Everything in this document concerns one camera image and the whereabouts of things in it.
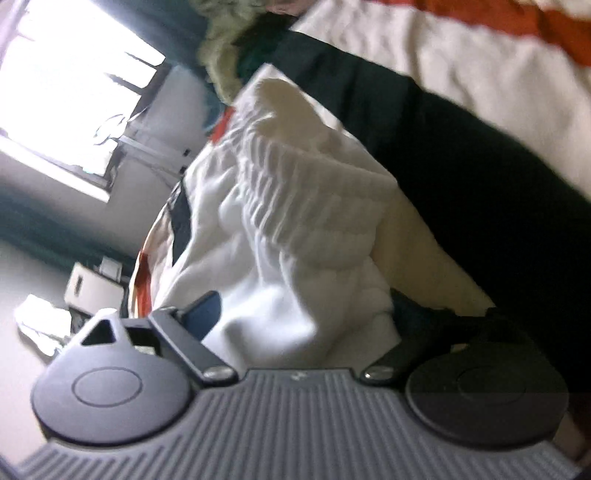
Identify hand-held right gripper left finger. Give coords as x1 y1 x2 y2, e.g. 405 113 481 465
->
76 290 238 385

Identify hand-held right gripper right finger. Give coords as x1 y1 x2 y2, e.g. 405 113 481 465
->
362 288 532 386

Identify white pants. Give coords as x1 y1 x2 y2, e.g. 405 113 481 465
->
152 65 497 370

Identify blue curtain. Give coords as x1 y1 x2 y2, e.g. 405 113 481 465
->
0 182 144 268
134 0 218 79

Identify cream printed blanket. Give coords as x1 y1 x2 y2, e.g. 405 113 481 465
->
187 0 278 104

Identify striped blanket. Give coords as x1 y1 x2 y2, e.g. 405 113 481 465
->
127 0 591 402

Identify green cloth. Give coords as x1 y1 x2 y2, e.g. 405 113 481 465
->
235 39 282 81

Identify window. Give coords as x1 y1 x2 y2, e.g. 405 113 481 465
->
0 0 167 204

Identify white wall socket panel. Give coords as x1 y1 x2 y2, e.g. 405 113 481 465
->
99 256 123 280

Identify white chair with black frame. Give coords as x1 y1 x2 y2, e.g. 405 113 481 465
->
64 261 130 321

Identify wavy frame mirror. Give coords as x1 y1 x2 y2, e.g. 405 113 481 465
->
13 294 75 358

